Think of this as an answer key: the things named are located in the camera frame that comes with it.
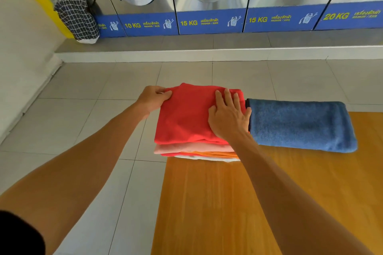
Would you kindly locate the person's right middle finger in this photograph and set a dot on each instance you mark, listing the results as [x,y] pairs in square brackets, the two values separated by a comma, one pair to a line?
[229,98]

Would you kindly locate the red cloth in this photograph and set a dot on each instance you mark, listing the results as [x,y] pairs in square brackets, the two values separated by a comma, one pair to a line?
[185,117]

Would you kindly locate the small steel washing machine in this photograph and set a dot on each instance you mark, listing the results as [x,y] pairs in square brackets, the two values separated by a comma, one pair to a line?
[149,6]

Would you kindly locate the white folded cloth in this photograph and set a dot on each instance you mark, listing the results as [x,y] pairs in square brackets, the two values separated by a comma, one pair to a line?
[209,158]

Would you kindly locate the person's right thumb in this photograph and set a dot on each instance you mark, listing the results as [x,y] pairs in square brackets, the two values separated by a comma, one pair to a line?
[212,114]

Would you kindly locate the person's right little finger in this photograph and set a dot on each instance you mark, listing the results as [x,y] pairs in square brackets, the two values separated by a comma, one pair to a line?
[248,113]

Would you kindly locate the checkered laundry bag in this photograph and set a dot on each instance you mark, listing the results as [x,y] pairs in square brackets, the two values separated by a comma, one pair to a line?
[76,17]

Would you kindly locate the steel washing machine open door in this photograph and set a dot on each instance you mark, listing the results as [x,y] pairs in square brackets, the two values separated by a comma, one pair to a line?
[103,9]

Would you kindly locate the person's left hand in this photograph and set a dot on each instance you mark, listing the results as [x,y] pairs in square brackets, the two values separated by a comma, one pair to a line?
[149,99]

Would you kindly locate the pink folded cloth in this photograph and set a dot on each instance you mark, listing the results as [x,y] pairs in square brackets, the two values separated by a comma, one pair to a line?
[179,148]

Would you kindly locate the person's right forearm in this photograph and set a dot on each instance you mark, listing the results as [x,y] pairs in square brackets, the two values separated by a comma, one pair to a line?
[284,204]

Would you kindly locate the person's left thumb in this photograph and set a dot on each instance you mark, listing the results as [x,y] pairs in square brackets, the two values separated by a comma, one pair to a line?
[166,95]

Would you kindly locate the orange folded cloth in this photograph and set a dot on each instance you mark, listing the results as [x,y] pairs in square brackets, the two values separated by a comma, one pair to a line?
[215,154]

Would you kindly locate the black shirt sleeve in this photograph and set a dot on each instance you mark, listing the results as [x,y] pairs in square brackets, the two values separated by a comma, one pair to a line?
[18,237]

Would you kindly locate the person's left forearm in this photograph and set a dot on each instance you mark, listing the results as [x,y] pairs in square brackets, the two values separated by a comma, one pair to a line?
[89,156]

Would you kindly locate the person's right hand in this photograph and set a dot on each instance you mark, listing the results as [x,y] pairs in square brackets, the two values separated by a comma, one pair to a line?
[229,123]

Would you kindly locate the blue folded towel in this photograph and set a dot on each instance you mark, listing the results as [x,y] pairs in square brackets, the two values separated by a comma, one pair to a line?
[299,123]

